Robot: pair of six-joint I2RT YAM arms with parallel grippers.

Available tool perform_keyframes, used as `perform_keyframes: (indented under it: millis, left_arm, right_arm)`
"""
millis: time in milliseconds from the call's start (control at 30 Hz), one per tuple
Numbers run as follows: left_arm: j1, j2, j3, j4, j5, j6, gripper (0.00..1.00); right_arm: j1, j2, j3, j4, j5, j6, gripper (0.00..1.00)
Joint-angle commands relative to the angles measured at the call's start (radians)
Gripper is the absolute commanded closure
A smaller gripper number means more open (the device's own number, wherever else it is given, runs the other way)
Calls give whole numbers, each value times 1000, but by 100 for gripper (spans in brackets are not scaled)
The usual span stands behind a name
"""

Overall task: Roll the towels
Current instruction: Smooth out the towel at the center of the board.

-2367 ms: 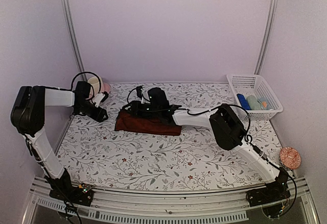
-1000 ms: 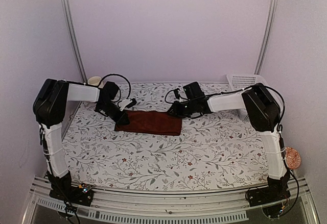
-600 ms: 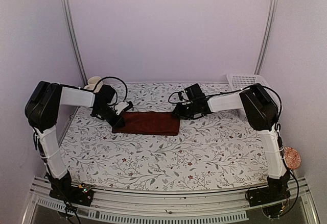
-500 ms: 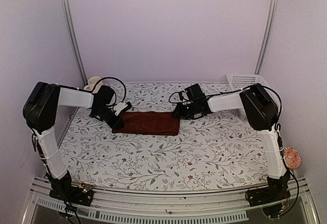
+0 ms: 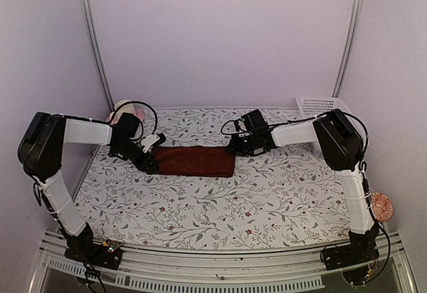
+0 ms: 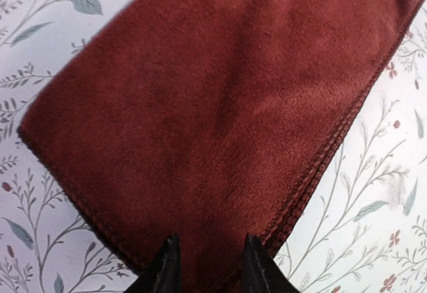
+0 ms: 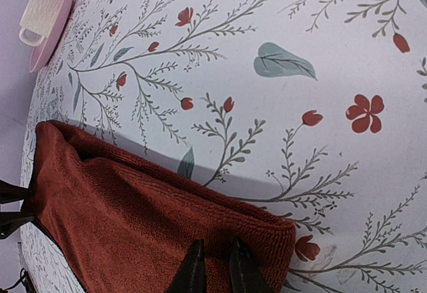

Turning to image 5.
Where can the front aluminium rail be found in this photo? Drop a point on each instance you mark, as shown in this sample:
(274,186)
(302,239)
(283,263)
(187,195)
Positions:
(151,269)

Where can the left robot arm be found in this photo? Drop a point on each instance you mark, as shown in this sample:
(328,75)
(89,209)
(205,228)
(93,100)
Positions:
(40,153)

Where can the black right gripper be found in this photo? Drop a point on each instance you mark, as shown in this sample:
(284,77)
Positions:
(236,149)

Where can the pink saucer plate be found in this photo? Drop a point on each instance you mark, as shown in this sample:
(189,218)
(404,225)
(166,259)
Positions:
(140,114)

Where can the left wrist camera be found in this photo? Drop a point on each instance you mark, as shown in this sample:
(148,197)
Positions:
(151,140)

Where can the left aluminium frame post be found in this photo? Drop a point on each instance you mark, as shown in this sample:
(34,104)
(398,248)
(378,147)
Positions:
(96,52)

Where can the dark red towel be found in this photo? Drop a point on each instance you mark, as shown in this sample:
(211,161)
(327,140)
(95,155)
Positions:
(194,161)

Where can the pink object at right edge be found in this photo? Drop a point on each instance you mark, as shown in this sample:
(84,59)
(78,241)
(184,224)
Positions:
(382,207)

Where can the aluminium frame post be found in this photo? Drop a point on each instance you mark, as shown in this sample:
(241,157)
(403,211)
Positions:
(96,52)
(355,13)

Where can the cream ribbed mug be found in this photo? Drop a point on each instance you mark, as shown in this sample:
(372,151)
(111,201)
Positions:
(121,107)

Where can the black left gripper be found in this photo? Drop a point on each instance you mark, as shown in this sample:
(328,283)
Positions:
(149,159)

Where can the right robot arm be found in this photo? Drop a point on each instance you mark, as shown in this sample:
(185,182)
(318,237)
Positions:
(343,150)

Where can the right aluminium frame post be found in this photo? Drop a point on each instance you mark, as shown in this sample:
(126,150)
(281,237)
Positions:
(355,13)

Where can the white plastic basket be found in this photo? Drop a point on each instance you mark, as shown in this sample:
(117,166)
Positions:
(311,106)

